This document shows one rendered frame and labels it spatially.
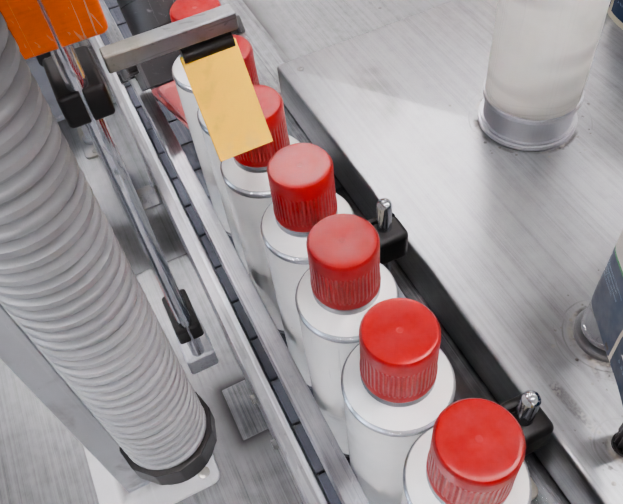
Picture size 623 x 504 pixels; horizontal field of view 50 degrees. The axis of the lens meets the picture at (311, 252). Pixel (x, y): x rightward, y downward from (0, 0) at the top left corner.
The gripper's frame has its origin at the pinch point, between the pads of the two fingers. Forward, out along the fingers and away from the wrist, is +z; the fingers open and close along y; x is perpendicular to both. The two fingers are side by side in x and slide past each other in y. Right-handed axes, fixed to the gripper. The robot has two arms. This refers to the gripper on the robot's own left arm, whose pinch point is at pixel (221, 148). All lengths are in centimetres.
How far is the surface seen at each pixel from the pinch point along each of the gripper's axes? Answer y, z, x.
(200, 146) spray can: -2.3, -1.4, -6.8
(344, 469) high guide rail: -4.6, 15.7, -25.4
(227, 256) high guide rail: -4.4, 5.5, -12.3
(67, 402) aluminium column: -16.5, 7.6, -18.6
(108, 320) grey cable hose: -10.1, -1.3, -40.0
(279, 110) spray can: 0.6, -2.7, -21.3
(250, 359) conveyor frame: -5.8, 14.1, -9.7
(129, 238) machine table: -10.3, 5.3, 9.4
